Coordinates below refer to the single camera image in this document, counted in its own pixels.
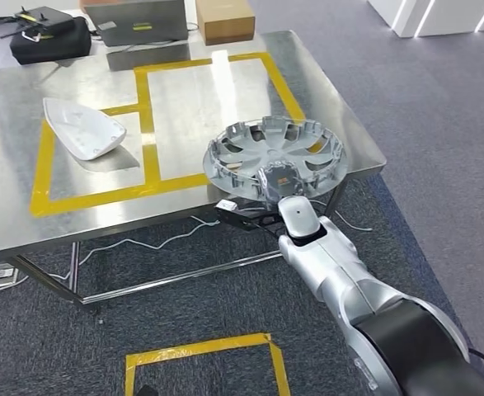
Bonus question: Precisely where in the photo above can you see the grey plastic wheel cover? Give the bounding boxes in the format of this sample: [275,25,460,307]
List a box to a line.
[202,115,349,205]

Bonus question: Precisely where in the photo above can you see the steel workbench table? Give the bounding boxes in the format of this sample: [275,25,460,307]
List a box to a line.
[0,30,387,317]

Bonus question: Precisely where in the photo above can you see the white plastic cover part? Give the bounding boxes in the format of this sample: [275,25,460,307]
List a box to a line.
[42,97,128,162]

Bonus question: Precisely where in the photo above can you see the yellow floor tape square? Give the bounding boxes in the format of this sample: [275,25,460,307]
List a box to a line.
[125,332,292,396]

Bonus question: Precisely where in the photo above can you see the brown cardboard box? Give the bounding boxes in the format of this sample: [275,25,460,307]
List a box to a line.
[195,0,257,47]

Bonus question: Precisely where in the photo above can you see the grey laptop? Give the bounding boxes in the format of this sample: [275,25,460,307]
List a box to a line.
[85,0,189,48]

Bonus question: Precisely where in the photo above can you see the white lit platform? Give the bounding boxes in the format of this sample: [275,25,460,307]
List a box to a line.
[367,0,484,40]

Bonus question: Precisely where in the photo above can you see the black carry case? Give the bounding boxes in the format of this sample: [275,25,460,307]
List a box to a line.
[9,16,93,66]

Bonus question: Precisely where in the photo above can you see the black radio controller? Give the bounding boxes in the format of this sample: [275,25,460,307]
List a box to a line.
[0,5,76,41]

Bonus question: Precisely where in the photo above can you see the grey floor socket box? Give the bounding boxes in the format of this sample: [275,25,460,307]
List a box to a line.
[0,263,20,290]

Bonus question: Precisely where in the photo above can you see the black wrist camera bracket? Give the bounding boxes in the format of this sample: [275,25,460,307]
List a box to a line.
[214,207,287,237]

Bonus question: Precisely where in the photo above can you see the white cable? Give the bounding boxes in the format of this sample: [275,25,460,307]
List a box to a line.
[0,215,222,294]

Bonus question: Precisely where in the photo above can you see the purple and white wires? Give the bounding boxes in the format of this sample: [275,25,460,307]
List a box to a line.
[307,197,374,233]

